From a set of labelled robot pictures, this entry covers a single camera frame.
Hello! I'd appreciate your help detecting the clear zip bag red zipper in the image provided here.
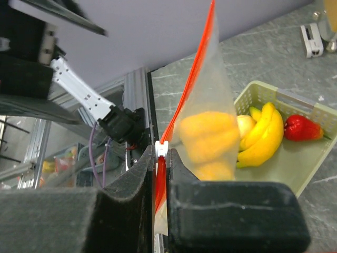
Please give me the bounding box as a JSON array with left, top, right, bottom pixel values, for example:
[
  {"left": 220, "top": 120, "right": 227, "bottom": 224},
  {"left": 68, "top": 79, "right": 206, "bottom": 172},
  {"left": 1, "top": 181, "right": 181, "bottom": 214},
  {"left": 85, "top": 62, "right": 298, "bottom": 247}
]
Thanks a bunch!
[{"left": 154, "top": 1, "right": 240, "bottom": 235}]

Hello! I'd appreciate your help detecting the small white clip block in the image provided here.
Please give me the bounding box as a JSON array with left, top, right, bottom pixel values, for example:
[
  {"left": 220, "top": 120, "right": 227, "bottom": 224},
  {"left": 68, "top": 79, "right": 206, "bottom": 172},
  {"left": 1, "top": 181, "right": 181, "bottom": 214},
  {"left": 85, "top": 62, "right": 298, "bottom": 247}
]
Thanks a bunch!
[{"left": 300, "top": 23, "right": 324, "bottom": 59}]

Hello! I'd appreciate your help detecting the tan potato toy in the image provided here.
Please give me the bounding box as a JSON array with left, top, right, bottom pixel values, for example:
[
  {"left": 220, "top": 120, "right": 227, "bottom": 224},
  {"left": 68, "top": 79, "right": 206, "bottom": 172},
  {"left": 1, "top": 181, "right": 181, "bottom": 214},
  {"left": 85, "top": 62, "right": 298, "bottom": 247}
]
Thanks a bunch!
[{"left": 236, "top": 115, "right": 256, "bottom": 140}]

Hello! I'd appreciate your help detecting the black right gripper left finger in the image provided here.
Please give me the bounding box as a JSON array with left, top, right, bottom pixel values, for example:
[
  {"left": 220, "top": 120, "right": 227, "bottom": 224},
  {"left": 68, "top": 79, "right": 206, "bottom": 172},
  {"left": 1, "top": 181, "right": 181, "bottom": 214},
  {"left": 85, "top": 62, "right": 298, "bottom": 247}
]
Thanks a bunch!
[{"left": 1, "top": 146, "right": 153, "bottom": 252}]

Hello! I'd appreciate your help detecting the red strawberry toy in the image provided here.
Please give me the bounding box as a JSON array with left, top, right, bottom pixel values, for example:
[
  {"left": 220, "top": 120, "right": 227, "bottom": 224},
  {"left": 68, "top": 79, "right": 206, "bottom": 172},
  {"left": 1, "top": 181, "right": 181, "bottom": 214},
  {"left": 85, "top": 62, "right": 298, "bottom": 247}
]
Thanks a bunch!
[{"left": 284, "top": 114, "right": 324, "bottom": 142}]

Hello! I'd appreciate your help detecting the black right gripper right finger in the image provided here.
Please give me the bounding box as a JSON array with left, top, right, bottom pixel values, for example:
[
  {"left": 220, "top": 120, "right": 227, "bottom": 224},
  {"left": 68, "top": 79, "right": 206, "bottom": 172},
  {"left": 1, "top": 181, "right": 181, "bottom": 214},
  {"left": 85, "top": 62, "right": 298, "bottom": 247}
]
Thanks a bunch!
[{"left": 166, "top": 149, "right": 311, "bottom": 252}]

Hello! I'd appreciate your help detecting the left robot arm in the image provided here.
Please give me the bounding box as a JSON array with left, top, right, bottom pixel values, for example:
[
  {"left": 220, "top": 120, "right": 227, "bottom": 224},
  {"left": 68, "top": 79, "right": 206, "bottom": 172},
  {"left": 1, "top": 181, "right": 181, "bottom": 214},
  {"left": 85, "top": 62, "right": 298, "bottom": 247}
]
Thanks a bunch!
[{"left": 1, "top": 1, "right": 146, "bottom": 148}]

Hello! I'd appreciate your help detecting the yellow bell pepper toy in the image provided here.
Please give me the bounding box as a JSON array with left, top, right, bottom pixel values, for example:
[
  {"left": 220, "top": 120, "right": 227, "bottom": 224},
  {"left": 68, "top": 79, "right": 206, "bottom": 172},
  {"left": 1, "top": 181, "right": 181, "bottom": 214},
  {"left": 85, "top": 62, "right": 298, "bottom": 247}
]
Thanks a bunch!
[{"left": 178, "top": 111, "right": 240, "bottom": 181}]

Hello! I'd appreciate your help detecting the pale green plastic basket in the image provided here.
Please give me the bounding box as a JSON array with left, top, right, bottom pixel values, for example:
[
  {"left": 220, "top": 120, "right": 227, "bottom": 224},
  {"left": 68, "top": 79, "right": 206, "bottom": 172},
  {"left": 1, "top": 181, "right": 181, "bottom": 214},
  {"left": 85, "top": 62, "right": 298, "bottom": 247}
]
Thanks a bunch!
[{"left": 234, "top": 81, "right": 336, "bottom": 196}]

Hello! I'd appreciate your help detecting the yellow banana bunch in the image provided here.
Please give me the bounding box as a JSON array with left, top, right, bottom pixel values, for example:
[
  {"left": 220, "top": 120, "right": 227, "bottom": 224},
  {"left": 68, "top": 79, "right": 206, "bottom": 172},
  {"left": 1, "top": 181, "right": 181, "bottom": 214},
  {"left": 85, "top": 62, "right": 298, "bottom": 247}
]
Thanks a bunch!
[{"left": 236, "top": 102, "right": 284, "bottom": 168}]

